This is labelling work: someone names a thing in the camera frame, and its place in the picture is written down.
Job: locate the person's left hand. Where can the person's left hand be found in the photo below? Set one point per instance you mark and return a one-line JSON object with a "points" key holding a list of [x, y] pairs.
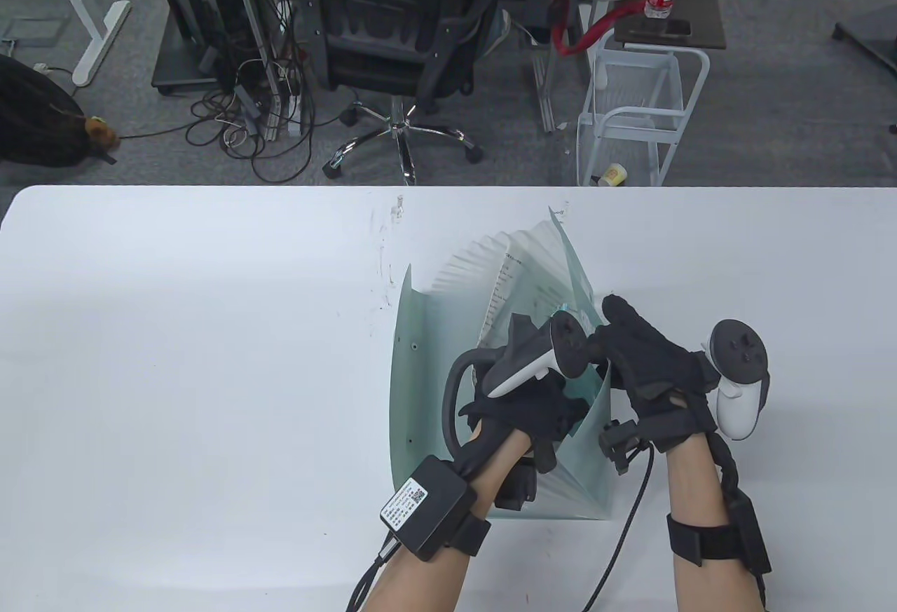
{"points": [[532, 416]]}

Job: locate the person's right hand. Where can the person's right hand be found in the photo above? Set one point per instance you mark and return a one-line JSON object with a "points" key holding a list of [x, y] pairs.
{"points": [[659, 381]]}

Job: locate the black and white handheld controller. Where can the black and white handheld controller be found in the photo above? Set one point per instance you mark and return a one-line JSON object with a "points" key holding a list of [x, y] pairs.
{"points": [[736, 402], [518, 366]]}

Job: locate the person's left forearm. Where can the person's left forearm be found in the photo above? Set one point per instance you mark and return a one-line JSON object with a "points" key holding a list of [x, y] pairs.
{"points": [[427, 584]]}

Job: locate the black labelled wrist box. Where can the black labelled wrist box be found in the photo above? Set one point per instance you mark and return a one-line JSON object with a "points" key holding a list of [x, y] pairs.
{"points": [[427, 507], [753, 535]]}

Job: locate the yellow paper cup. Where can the yellow paper cup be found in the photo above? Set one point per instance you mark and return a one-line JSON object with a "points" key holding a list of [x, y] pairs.
{"points": [[614, 176]]}

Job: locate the black smartphone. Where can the black smartphone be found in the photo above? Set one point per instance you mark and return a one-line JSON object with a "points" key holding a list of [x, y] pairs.
{"points": [[666, 27]]}

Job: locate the dark brown side table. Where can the dark brown side table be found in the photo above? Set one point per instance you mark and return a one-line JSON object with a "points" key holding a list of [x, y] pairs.
{"points": [[704, 9]]}

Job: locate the white power strip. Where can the white power strip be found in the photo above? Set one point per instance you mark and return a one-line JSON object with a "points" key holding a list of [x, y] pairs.
{"points": [[293, 114]]}

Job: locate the black office chair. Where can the black office chair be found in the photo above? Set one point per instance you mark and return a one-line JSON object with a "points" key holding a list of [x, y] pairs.
{"points": [[378, 58]]}

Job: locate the black floor box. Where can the black floor box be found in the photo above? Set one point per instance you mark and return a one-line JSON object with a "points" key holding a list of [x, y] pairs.
{"points": [[536, 9]]}

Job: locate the black stand base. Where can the black stand base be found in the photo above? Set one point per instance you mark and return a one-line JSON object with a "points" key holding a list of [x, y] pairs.
{"points": [[869, 44]]}

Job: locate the black rolling stand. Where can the black rolling stand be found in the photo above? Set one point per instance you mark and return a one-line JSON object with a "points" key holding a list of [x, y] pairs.
{"points": [[175, 76]]}

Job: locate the brown plush toy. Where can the brown plush toy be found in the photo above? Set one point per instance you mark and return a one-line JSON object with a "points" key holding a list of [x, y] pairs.
{"points": [[101, 132]]}

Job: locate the black backpack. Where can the black backpack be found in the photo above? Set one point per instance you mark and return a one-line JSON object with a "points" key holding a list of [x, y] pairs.
{"points": [[35, 114]]}

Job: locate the grey floor outlet plate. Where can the grey floor outlet plate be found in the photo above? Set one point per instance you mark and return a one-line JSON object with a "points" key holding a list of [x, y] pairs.
{"points": [[31, 30]]}

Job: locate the black wrist camera block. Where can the black wrist camera block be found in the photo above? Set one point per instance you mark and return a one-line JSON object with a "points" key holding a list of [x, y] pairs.
{"points": [[620, 444], [518, 486]]}

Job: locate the silver aluminium profile post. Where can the silver aluminium profile post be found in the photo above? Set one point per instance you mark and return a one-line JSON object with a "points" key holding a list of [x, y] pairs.
{"points": [[545, 100]]}

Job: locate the silver aluminium frame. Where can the silver aluminium frame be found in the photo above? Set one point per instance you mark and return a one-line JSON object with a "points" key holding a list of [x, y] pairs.
{"points": [[252, 16]]}

